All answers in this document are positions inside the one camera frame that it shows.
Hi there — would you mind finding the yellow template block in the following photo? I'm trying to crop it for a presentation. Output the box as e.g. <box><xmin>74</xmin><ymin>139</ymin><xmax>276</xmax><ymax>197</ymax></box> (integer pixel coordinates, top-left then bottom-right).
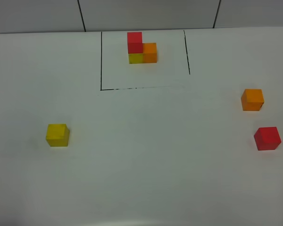
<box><xmin>128</xmin><ymin>53</ymin><xmax>143</xmax><ymax>64</ymax></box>

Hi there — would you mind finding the orange template block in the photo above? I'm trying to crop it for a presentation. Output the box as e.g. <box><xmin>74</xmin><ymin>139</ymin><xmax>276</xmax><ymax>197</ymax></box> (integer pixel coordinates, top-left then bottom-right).
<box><xmin>143</xmin><ymin>43</ymin><xmax>158</xmax><ymax>63</ymax></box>

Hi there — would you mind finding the red template block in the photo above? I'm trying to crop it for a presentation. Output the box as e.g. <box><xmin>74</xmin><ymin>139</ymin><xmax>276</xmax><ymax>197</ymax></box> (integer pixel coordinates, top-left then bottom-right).
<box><xmin>127</xmin><ymin>32</ymin><xmax>143</xmax><ymax>54</ymax></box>

